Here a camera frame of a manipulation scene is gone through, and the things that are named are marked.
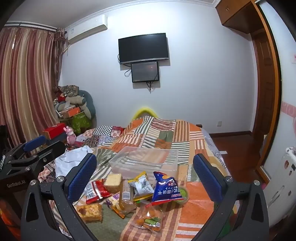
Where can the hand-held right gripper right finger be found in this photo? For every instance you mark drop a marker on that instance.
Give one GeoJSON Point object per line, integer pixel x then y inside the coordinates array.
{"type": "Point", "coordinates": [206, 178]}

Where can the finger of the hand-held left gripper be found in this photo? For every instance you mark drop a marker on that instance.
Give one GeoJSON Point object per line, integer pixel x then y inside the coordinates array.
{"type": "Point", "coordinates": [35, 141]}
{"type": "Point", "coordinates": [54, 149]}

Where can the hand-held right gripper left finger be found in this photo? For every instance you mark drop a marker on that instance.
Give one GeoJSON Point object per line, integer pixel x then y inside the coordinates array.
{"type": "Point", "coordinates": [83, 177]}

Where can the red snack packet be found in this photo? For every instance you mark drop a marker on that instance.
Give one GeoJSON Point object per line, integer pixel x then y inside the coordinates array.
{"type": "Point", "coordinates": [99, 190]}

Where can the green jelly cup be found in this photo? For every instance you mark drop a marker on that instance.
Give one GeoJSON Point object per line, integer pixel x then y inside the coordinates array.
{"type": "Point", "coordinates": [183, 195]}

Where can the yellow cake packet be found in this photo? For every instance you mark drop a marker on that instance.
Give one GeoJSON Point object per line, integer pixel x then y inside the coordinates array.
{"type": "Point", "coordinates": [112, 182]}

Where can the orange cracker packet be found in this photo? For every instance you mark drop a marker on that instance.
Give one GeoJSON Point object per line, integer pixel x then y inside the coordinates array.
{"type": "Point", "coordinates": [89, 212]}

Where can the blue snack bag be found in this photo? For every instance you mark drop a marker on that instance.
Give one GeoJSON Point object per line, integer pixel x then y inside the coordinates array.
{"type": "Point", "coordinates": [167, 190]}

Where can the brown bread packet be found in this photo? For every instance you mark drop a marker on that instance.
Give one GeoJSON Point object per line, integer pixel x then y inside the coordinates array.
{"type": "Point", "coordinates": [126, 197]}

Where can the white and yellow snack packet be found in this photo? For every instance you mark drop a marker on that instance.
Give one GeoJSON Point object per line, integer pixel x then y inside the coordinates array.
{"type": "Point", "coordinates": [142, 185]}

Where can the clear plastic container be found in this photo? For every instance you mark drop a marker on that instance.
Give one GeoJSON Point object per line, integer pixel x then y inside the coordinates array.
{"type": "Point", "coordinates": [143, 160]}

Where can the white plastic bag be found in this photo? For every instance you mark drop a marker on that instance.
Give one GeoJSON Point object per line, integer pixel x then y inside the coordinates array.
{"type": "Point", "coordinates": [69, 160]}

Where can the red gift box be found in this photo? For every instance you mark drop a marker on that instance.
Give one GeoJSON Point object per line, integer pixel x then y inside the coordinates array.
{"type": "Point", "coordinates": [54, 130]}

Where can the pink plush toy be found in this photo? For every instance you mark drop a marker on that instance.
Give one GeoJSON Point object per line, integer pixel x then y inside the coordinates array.
{"type": "Point", "coordinates": [70, 136]}

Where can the orange bag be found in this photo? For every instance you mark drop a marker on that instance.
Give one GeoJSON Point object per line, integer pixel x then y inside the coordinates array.
{"type": "Point", "coordinates": [9, 213]}

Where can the green patterned box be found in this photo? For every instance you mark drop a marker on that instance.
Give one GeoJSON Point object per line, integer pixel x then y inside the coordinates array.
{"type": "Point", "coordinates": [79, 122]}

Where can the purple snack packet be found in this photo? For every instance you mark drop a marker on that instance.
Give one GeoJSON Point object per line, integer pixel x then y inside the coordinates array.
{"type": "Point", "coordinates": [114, 201]}

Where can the orange cardboard box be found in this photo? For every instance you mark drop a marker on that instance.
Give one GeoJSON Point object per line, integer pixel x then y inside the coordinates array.
{"type": "Point", "coordinates": [71, 112]}

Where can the grey plush toy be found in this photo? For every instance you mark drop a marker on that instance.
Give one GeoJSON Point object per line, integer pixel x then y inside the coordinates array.
{"type": "Point", "coordinates": [74, 100]}

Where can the patterned folded cloth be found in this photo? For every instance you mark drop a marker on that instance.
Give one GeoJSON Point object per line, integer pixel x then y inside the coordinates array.
{"type": "Point", "coordinates": [68, 90]}

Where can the red striped curtain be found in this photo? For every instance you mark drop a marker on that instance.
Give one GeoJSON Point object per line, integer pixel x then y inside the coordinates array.
{"type": "Point", "coordinates": [27, 81]}

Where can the patchwork blanket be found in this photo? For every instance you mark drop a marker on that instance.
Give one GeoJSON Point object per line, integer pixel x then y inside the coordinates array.
{"type": "Point", "coordinates": [161, 134]}

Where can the white cabinet with stickers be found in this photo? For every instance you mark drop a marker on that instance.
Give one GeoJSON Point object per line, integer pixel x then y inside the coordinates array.
{"type": "Point", "coordinates": [282, 185]}

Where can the yellow plastic chair back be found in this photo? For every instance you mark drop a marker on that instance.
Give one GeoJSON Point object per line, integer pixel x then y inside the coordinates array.
{"type": "Point", "coordinates": [145, 111]}

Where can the white air conditioner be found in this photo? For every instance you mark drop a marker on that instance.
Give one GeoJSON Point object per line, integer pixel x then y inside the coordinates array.
{"type": "Point", "coordinates": [89, 29]}

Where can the wooden overhead cabinet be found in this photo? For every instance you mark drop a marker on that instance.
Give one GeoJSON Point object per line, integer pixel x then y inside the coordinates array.
{"type": "Point", "coordinates": [233, 11]}

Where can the white wall outlet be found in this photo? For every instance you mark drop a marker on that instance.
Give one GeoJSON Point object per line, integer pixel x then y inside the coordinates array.
{"type": "Point", "coordinates": [219, 123]}

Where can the small black wall monitor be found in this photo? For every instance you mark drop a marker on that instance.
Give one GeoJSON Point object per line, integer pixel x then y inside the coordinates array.
{"type": "Point", "coordinates": [145, 72]}

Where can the black wall television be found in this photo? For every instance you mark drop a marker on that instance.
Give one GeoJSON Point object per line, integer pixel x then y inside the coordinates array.
{"type": "Point", "coordinates": [143, 48]}

